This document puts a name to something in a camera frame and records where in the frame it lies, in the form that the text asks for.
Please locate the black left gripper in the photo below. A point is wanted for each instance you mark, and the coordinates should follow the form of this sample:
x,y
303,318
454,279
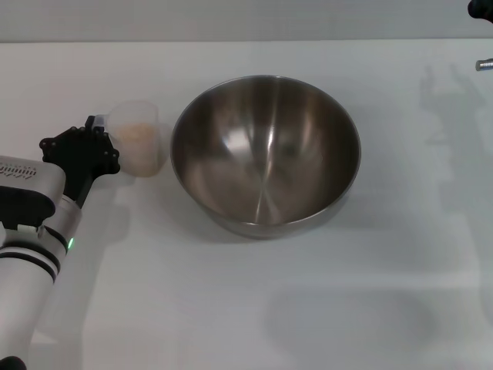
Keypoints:
x,y
81,181

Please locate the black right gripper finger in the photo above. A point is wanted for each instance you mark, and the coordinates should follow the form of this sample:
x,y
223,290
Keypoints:
x,y
483,7

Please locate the white rice grains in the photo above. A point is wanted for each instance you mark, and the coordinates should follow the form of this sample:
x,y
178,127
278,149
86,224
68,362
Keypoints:
x,y
138,150

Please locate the clear plastic measuring cup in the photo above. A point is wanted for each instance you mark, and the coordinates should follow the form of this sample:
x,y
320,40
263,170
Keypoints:
x,y
135,112

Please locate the stainless steel mixing bowl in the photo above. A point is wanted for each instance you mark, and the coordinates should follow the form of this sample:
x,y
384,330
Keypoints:
x,y
265,162

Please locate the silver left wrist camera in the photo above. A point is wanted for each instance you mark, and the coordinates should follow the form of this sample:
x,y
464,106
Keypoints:
x,y
23,200

